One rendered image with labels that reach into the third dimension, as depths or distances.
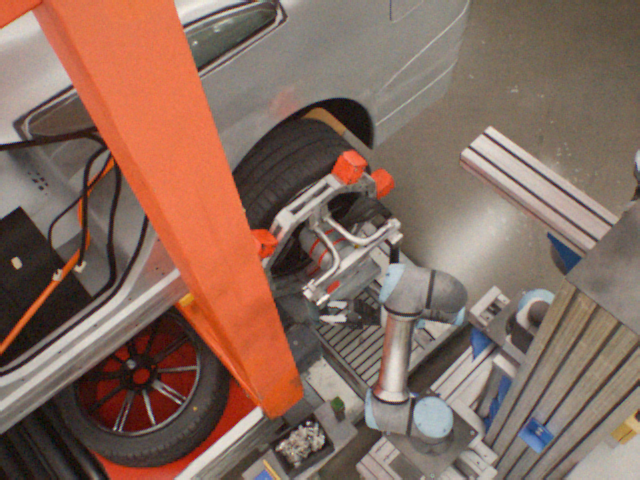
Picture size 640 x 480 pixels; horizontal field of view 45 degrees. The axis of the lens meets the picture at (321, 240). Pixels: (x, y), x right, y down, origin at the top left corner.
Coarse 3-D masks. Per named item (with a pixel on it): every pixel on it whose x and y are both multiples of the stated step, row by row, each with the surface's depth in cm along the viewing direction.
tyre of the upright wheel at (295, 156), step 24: (312, 120) 275; (264, 144) 261; (288, 144) 262; (312, 144) 264; (336, 144) 268; (240, 168) 260; (264, 168) 257; (288, 168) 256; (312, 168) 256; (240, 192) 258; (264, 192) 255; (288, 192) 255; (264, 216) 255
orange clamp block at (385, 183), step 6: (372, 174) 287; (378, 174) 287; (384, 174) 286; (378, 180) 285; (384, 180) 285; (390, 180) 285; (378, 186) 284; (384, 186) 284; (390, 186) 288; (378, 192) 284; (384, 192) 288; (378, 198) 288
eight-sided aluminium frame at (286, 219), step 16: (336, 176) 262; (368, 176) 276; (320, 192) 261; (336, 192) 259; (368, 192) 278; (288, 208) 255; (304, 208) 255; (272, 224) 257; (288, 224) 253; (368, 224) 298; (272, 256) 260; (304, 272) 300; (320, 272) 299; (272, 288) 278; (288, 288) 288
